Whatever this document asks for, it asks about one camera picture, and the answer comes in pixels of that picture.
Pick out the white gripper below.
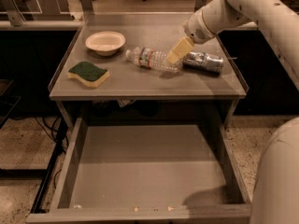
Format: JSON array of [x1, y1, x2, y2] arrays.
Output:
[[166, 0, 249, 64]]

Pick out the clear plastic water bottle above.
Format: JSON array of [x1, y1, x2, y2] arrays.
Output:
[[125, 47, 182, 73]]

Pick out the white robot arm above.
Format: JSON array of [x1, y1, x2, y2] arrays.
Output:
[[167, 0, 299, 224]]

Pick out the grey open top drawer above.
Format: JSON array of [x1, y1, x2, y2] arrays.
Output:
[[27, 119, 251, 224]]

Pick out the crushed silver can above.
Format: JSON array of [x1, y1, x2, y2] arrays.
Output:
[[182, 52, 224, 74]]

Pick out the grey cabinet table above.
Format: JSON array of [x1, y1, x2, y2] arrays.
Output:
[[50, 12, 247, 121]]

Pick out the green and yellow sponge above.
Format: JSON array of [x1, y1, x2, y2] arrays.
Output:
[[67, 62, 110, 88]]

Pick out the black floor cables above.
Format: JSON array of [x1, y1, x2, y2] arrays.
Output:
[[34, 115, 69, 189]]

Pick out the white horizontal rail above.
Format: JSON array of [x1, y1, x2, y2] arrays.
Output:
[[0, 20, 260, 32]]

